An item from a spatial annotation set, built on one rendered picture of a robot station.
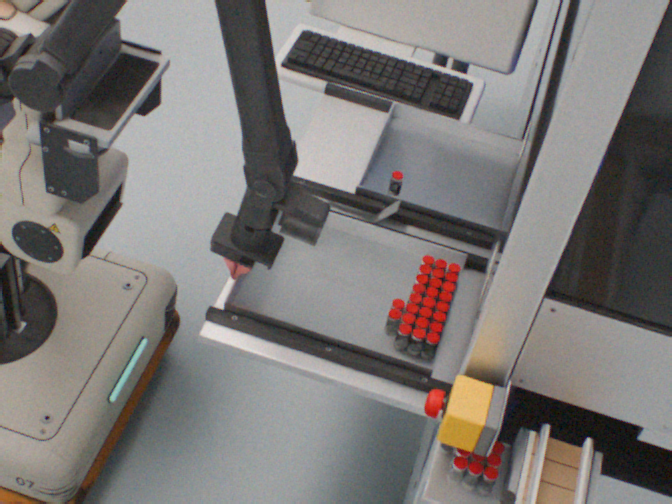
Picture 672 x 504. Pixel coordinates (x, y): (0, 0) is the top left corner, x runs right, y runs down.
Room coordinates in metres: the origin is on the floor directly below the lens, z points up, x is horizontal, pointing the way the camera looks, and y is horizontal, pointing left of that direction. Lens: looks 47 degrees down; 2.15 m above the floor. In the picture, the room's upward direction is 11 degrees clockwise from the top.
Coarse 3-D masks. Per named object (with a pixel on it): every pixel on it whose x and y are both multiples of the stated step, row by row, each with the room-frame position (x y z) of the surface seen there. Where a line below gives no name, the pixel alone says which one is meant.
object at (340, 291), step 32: (352, 224) 1.25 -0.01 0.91; (288, 256) 1.17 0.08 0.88; (320, 256) 1.18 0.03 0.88; (352, 256) 1.19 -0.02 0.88; (384, 256) 1.21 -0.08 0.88; (416, 256) 1.22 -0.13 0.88; (448, 256) 1.22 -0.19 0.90; (256, 288) 1.08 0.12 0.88; (288, 288) 1.10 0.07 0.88; (320, 288) 1.11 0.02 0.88; (352, 288) 1.12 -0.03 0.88; (384, 288) 1.14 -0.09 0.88; (288, 320) 1.03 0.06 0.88; (320, 320) 1.04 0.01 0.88; (352, 320) 1.05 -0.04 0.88; (384, 320) 1.07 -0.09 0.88; (384, 352) 0.98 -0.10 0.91
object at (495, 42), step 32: (320, 0) 1.98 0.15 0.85; (352, 0) 1.97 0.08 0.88; (384, 0) 1.96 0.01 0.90; (416, 0) 1.94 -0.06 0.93; (448, 0) 1.93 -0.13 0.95; (480, 0) 1.92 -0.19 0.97; (512, 0) 1.91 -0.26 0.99; (384, 32) 1.95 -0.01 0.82; (416, 32) 1.94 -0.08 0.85; (448, 32) 1.93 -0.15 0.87; (480, 32) 1.91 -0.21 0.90; (512, 32) 1.90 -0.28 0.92; (480, 64) 1.91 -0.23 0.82; (512, 64) 1.90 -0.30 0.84
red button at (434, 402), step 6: (432, 390) 0.85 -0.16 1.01; (438, 390) 0.85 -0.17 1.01; (432, 396) 0.84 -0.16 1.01; (438, 396) 0.84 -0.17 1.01; (426, 402) 0.83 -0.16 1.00; (432, 402) 0.83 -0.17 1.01; (438, 402) 0.83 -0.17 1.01; (444, 402) 0.84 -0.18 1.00; (426, 408) 0.83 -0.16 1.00; (432, 408) 0.83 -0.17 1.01; (438, 408) 0.83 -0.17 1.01; (426, 414) 0.83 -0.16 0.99; (432, 414) 0.82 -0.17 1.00; (438, 414) 0.82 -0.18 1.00
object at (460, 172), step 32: (384, 128) 1.51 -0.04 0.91; (416, 128) 1.56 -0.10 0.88; (448, 128) 1.57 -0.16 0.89; (480, 128) 1.56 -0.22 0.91; (384, 160) 1.45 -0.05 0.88; (416, 160) 1.47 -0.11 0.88; (448, 160) 1.49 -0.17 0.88; (480, 160) 1.51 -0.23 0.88; (512, 160) 1.52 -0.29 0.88; (384, 192) 1.37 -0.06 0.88; (416, 192) 1.38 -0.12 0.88; (448, 192) 1.40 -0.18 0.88; (480, 192) 1.42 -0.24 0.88; (480, 224) 1.30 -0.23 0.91
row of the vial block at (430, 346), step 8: (456, 264) 1.18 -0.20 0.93; (448, 272) 1.16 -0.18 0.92; (456, 272) 1.16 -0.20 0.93; (448, 280) 1.14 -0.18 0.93; (456, 280) 1.14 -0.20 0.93; (448, 288) 1.12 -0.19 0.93; (440, 296) 1.10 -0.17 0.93; (448, 296) 1.10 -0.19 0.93; (440, 304) 1.08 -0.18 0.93; (448, 304) 1.10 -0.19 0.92; (440, 312) 1.07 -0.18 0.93; (432, 320) 1.06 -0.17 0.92; (440, 320) 1.05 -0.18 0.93; (432, 328) 1.03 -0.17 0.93; (440, 328) 1.03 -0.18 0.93; (432, 336) 1.02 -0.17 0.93; (440, 336) 1.03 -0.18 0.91; (424, 344) 1.01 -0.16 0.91; (432, 344) 1.00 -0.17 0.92; (424, 352) 1.01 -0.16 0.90; (432, 352) 1.00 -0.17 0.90
